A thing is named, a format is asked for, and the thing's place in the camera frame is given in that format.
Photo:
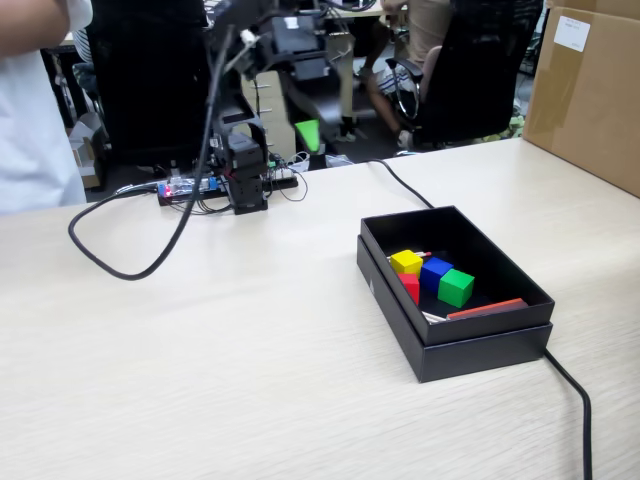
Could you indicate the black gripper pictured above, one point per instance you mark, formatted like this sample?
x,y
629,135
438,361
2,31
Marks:
x,y
300,45

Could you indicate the yellow wooden cube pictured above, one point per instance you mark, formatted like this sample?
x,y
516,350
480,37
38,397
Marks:
x,y
406,262

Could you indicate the red wooden cube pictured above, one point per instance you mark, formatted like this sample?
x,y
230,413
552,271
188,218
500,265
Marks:
x,y
410,287

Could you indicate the blue wooden cube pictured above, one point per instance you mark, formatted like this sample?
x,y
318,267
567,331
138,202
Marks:
x,y
436,272

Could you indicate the green wooden cube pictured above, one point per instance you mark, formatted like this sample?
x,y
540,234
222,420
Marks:
x,y
455,289

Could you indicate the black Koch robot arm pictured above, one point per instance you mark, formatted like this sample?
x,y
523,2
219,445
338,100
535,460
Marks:
x,y
245,150

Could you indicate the bare person forearm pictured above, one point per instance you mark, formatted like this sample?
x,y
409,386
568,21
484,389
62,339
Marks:
x,y
30,25

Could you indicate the small open cardboard box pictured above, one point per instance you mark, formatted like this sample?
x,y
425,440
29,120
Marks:
x,y
87,150

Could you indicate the black cardboard box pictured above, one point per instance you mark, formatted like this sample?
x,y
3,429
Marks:
x,y
490,324

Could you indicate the large brown cardboard box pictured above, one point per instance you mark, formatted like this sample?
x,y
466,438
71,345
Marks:
x,y
590,110

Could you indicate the black open box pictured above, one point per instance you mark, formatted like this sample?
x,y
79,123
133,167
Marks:
x,y
475,360

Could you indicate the clear plastic bag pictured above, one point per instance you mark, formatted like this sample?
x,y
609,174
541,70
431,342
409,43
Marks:
x,y
340,160

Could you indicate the beige drawer cabinet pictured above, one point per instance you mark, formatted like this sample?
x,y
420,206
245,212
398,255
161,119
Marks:
x,y
272,105

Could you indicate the seated person in beige shirt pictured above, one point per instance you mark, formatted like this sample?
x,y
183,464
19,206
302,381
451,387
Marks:
x,y
380,95

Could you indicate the black chair with chrome armrest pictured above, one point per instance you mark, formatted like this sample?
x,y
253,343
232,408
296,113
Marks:
x,y
475,75

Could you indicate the white stick with red tip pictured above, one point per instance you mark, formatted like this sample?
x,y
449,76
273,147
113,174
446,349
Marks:
x,y
426,254

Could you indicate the black high-back office chair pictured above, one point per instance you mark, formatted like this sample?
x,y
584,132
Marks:
x,y
150,75

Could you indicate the green patterned bag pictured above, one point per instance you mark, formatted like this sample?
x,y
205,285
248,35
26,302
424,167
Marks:
x,y
505,131

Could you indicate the person in striped shirt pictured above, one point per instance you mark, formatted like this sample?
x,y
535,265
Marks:
x,y
84,47

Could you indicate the white shipping label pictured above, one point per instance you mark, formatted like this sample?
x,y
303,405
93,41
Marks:
x,y
574,33

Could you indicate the person in white t-shirt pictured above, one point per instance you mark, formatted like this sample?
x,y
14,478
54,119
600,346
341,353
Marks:
x,y
30,140

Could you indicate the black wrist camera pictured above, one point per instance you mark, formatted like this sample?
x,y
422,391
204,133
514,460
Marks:
x,y
250,55

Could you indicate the black base plate with electronics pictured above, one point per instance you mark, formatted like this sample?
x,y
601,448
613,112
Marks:
x,y
170,199

